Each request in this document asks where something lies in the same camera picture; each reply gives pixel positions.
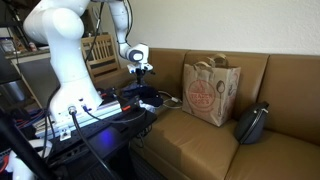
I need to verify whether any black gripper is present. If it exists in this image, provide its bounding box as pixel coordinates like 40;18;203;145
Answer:
133;68;149;89

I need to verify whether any black fabric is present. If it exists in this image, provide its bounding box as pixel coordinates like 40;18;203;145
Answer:
136;85;164;108

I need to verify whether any brown paper grocery bag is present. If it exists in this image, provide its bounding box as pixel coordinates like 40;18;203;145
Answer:
181;53;242;128

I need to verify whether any blue denim garment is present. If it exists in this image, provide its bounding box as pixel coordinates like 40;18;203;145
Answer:
120;81;148;99

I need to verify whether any red black clamp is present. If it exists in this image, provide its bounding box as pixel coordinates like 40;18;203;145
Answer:
121;96;141;113
98;88;118;101

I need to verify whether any small white grey cloth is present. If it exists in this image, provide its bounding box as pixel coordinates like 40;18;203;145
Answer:
139;99;157;114

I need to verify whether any wooden chair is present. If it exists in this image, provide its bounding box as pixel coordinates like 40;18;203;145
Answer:
80;33;122;81

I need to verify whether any black mounting table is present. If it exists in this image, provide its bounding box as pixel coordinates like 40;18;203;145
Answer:
43;106;158;168

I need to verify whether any brown leather sofa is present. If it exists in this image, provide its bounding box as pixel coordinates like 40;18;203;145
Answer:
93;47;320;180

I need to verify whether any black oval zip case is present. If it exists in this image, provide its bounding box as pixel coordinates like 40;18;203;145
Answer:
233;101;270;145

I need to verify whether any grey desk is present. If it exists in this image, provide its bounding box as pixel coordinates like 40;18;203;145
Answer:
4;49;61;108

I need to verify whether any silver bin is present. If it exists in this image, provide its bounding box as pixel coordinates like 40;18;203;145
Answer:
0;79;27;103

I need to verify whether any black tripod pole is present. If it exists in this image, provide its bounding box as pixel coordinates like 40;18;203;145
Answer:
0;111;51;180

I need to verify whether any white plastic stand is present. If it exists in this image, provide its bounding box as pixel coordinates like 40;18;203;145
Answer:
6;139;54;180

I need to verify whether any thin white charger cable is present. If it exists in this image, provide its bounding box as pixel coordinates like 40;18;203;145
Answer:
158;90;184;110

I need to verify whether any thin black base cable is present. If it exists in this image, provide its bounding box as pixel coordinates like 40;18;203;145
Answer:
82;105;148;125

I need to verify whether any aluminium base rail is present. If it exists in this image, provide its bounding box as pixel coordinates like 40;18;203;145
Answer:
34;99;123;140

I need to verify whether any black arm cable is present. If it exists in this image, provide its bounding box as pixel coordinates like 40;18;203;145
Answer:
83;0;106;63

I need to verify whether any black base connector cable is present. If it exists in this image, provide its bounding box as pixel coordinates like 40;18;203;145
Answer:
67;105;118;180

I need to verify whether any red wire bundle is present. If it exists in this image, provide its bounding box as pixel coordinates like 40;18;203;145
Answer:
14;109;46;129

